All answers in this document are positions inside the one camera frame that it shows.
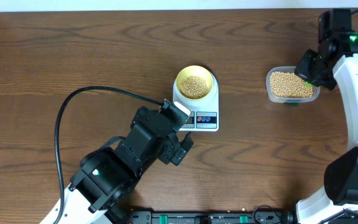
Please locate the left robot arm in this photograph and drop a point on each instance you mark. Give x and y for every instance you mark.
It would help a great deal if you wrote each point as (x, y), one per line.
(109, 174)

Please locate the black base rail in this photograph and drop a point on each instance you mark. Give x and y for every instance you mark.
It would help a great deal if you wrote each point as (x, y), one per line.
(262, 214)

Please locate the white digital kitchen scale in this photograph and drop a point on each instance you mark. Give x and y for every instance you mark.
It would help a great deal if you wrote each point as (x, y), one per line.
(204, 114)

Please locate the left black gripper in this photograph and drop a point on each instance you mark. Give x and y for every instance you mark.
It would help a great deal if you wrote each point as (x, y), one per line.
(171, 150)

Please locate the yellow bowl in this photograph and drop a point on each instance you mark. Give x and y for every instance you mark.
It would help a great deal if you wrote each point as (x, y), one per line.
(195, 70)

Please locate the soybeans in yellow bowl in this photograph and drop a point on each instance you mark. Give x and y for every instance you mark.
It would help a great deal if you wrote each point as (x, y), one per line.
(194, 87)

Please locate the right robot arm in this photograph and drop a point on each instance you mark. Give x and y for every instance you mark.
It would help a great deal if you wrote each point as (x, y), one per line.
(335, 64)

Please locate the clear container of soybeans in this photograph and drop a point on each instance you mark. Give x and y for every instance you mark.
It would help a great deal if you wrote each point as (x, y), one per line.
(283, 86)

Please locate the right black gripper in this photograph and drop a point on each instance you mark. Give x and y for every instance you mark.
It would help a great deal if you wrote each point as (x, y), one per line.
(301, 69)

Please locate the green plastic measuring scoop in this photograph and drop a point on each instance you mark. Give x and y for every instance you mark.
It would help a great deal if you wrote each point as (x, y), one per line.
(308, 84)

